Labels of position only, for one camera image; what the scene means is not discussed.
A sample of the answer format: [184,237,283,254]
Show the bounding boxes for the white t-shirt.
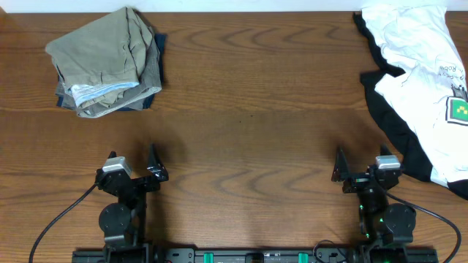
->
[361,4,467,187]

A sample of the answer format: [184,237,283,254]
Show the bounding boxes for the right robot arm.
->
[331,146,416,247]

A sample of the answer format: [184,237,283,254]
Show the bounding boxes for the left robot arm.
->
[95,144,169,250]

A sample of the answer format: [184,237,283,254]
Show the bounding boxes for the black t-shirt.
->
[352,11,468,201]

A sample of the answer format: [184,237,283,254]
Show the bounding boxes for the light blue folded garment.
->
[66,82,139,108]

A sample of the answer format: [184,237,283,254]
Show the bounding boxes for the grey folded trousers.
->
[55,36,163,119]

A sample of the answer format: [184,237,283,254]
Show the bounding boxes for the khaki folded trousers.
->
[45,7,154,94]

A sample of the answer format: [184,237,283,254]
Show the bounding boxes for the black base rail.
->
[71,246,439,263]

